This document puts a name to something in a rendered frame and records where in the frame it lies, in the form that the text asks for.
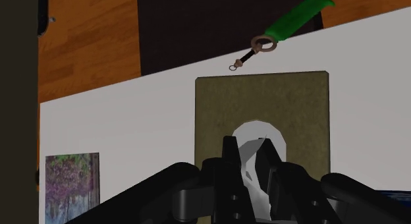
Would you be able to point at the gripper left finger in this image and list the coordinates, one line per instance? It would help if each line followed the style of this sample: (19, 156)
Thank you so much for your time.
(179, 191)

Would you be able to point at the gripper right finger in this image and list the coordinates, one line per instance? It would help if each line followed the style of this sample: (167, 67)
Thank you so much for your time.
(340, 197)

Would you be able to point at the white spoon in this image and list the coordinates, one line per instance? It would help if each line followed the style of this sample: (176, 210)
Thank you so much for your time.
(253, 133)

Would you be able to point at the dark blue flat object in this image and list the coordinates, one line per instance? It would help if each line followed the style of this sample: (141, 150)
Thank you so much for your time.
(396, 197)

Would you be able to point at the olive square mat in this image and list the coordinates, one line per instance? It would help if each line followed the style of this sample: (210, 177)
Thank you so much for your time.
(224, 101)

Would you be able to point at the book with purple floral cover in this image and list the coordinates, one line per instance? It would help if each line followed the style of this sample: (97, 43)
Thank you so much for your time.
(72, 188)

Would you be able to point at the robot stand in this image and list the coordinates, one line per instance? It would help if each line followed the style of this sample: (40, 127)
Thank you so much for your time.
(199, 33)

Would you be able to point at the dark tall furniture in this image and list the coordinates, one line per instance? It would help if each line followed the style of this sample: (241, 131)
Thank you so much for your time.
(17, 107)

